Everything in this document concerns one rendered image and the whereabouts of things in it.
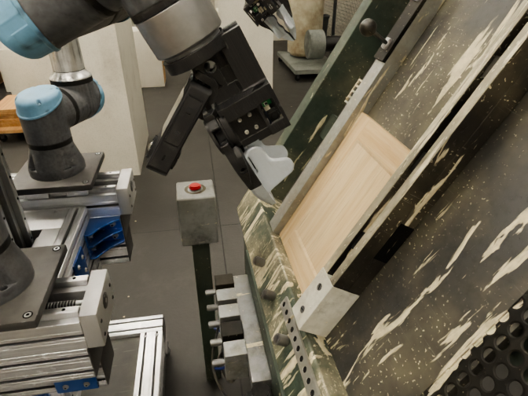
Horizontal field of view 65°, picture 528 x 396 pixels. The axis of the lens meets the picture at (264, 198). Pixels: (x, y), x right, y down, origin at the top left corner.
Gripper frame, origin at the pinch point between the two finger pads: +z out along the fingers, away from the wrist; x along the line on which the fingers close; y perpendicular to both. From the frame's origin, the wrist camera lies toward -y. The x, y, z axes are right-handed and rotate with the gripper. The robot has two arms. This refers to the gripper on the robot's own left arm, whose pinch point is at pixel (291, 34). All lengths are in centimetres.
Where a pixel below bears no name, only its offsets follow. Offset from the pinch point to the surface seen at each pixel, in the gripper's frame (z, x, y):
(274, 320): 35, -33, 53
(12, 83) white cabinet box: -69, -330, -297
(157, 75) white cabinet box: 42, -265, -417
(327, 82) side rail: 20.3, -2.5, -8.6
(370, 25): 5.0, 17.6, 15.2
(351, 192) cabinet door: 27.6, -4.1, 34.0
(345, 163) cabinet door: 26.4, -3.9, 24.1
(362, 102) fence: 20.4, 6.3, 13.8
